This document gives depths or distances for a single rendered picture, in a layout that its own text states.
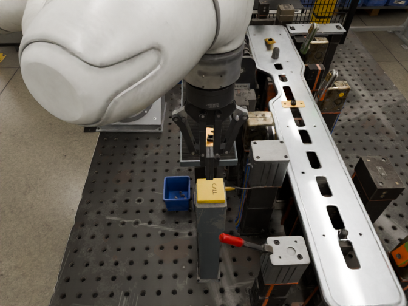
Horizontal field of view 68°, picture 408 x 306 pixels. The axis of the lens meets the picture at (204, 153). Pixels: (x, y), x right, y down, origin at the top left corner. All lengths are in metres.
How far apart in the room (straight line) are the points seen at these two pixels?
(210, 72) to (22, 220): 1.99
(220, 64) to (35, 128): 2.55
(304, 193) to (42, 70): 0.77
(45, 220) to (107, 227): 1.05
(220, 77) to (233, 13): 0.10
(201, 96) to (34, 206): 1.96
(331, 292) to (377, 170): 0.39
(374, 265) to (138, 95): 0.73
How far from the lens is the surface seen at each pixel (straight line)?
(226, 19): 0.34
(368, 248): 0.88
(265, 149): 0.83
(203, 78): 0.42
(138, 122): 1.45
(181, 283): 1.07
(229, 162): 0.72
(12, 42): 3.88
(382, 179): 0.99
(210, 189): 0.67
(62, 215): 2.19
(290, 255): 0.73
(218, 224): 0.73
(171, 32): 0.26
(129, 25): 0.24
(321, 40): 1.55
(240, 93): 1.07
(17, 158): 2.68
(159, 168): 1.32
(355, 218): 0.91
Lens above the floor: 1.70
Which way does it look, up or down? 47 degrees down
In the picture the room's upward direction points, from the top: straight up
